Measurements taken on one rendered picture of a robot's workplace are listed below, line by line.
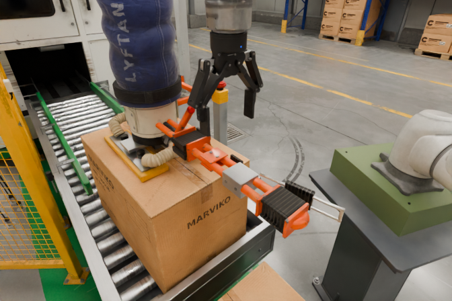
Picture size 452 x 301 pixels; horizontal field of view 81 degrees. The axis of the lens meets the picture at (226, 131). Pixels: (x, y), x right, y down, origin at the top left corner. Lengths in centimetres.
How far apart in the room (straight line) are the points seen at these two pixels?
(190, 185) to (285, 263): 112
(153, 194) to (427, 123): 90
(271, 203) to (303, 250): 136
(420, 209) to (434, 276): 109
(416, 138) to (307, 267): 109
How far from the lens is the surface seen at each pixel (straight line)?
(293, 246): 193
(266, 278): 114
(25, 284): 209
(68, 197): 152
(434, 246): 117
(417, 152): 108
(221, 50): 53
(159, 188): 86
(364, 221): 113
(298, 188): 62
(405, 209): 107
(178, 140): 79
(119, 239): 131
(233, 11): 51
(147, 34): 82
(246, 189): 62
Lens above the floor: 151
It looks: 30 degrees down
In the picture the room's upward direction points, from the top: straight up
